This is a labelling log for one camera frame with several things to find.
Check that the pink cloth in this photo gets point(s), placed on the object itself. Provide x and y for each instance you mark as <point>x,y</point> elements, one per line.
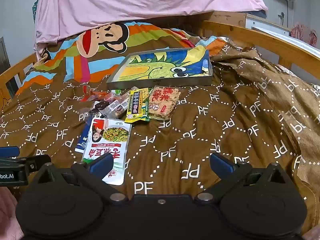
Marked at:
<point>8,215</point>

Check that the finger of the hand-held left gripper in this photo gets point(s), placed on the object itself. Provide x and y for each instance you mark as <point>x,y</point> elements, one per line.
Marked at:
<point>35,161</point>
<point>8,151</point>

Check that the brown cartoon printed blanket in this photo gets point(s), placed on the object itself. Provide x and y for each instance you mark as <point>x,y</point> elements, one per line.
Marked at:
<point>180,142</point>

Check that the small red snack packet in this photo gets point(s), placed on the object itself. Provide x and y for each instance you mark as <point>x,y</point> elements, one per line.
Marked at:
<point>87,92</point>

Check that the metal tray with dinosaur print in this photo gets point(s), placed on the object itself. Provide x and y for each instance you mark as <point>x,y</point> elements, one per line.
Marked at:
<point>162,67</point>

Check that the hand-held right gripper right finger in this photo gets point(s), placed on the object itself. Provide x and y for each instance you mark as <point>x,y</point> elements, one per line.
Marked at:
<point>221,163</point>

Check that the wooden bed frame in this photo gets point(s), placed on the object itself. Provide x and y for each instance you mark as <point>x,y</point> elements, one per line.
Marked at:
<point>275,42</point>

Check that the pink bed sheet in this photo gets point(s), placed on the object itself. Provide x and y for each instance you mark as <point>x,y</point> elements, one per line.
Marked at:
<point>137,2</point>

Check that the yellow green snack packet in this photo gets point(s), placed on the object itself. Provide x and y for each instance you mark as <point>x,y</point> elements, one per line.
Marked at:
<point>136,105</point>

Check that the red wall decoration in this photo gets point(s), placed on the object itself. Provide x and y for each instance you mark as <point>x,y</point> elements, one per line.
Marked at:
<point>303,33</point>

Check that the teal patterned cloth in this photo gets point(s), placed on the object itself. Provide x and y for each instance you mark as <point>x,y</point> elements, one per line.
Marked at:
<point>34,11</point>

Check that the wooden cabinet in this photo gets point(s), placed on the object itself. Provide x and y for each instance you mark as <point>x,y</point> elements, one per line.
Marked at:
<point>225,18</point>

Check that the orange chicken pouch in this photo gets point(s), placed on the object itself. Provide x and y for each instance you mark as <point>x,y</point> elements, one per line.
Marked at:
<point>102,96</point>

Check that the clear brown bread packet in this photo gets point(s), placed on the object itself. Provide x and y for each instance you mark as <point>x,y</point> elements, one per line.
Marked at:
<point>117,107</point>

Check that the white vegetable picture pouch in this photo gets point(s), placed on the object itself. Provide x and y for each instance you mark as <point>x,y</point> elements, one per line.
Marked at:
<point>110,140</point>

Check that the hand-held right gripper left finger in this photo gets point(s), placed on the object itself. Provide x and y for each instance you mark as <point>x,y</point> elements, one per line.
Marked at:
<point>101,165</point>

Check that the blue snack packet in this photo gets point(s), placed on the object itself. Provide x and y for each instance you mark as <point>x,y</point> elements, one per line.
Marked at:
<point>83,137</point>

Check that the dark wall panel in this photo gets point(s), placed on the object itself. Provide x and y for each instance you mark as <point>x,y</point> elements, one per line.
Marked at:
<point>6,67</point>

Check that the clear rice cracker packet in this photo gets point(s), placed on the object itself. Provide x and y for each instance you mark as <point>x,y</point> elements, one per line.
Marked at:
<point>163,103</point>

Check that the clear dark snack packet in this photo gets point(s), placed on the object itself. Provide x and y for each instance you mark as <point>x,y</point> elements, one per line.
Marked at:
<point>100,106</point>

